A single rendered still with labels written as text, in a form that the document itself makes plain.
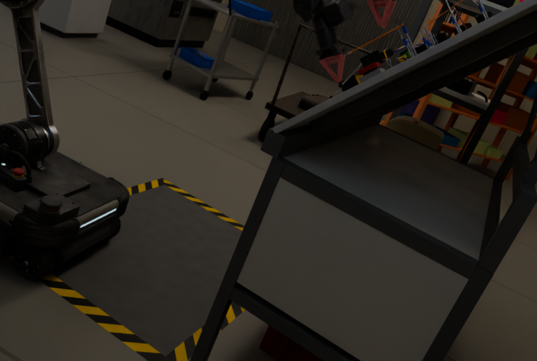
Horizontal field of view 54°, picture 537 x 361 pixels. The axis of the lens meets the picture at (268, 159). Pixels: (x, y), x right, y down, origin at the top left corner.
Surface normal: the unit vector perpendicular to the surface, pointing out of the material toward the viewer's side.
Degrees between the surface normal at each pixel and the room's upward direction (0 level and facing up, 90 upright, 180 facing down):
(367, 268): 90
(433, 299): 90
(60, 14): 90
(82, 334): 0
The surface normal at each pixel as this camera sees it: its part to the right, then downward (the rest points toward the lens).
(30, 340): 0.36, -0.88
